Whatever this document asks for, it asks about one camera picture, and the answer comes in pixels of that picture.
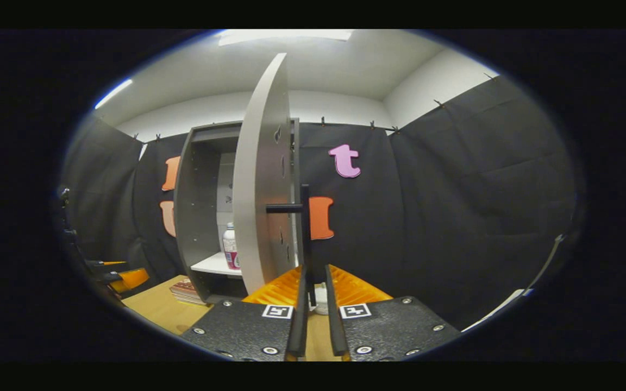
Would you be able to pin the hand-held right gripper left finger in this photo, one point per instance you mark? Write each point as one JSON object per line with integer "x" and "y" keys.
{"x": 298, "y": 326}

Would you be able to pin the white cabinet shelf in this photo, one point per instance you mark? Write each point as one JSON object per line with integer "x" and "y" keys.
{"x": 212, "y": 265}

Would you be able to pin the grey cabinet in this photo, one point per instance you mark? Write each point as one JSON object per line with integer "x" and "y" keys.
{"x": 196, "y": 217}

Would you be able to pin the white lidded jar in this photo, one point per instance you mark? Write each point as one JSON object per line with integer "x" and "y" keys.
{"x": 321, "y": 304}

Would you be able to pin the stack of books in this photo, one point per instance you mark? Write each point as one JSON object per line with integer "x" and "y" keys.
{"x": 187, "y": 289}

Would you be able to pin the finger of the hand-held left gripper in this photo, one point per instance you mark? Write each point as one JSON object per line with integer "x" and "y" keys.
{"x": 98, "y": 264}
{"x": 113, "y": 276}

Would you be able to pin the white cabinet door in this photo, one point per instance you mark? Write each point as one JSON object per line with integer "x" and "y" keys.
{"x": 261, "y": 190}

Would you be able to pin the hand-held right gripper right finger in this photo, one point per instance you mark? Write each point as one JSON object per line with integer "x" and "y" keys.
{"x": 336, "y": 326}

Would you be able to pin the ceiling strip light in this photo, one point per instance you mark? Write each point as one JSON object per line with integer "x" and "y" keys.
{"x": 113, "y": 93}

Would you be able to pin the silver bottle with red label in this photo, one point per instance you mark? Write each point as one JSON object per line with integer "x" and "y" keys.
{"x": 230, "y": 250}

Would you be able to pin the black backdrop cloth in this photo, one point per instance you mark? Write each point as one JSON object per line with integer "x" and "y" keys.
{"x": 454, "y": 206}

